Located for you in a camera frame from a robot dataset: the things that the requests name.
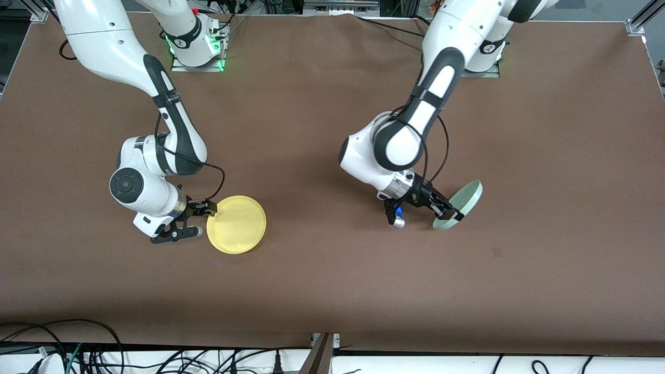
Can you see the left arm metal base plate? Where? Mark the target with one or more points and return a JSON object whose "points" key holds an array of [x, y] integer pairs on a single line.
{"points": [[486, 74]]}

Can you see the metal corner bracket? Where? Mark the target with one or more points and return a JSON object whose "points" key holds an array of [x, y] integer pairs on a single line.
{"points": [[636, 28], [39, 15]]}

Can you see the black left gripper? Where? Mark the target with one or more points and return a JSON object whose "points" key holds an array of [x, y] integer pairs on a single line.
{"points": [[423, 195]]}

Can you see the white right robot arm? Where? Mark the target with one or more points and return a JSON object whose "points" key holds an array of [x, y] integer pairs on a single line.
{"points": [[150, 192]]}

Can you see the pale green plate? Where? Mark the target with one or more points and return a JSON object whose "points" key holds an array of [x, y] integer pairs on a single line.
{"points": [[465, 200]]}

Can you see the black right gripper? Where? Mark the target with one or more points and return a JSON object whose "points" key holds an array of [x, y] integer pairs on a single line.
{"points": [[196, 208]]}

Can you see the black power plug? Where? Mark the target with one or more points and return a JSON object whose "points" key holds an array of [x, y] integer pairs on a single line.
{"points": [[277, 363]]}

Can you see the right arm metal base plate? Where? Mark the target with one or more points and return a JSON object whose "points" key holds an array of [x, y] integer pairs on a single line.
{"points": [[208, 66]]}

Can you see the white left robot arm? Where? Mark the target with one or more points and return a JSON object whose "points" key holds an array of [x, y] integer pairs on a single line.
{"points": [[400, 145]]}

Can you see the yellow plate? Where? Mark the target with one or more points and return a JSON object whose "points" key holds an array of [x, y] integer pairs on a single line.
{"points": [[236, 224]]}

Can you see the brown table mat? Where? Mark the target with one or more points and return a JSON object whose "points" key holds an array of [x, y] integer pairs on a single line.
{"points": [[311, 285]]}

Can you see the aluminium profile post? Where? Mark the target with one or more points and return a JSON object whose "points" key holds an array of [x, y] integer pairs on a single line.
{"points": [[319, 356]]}

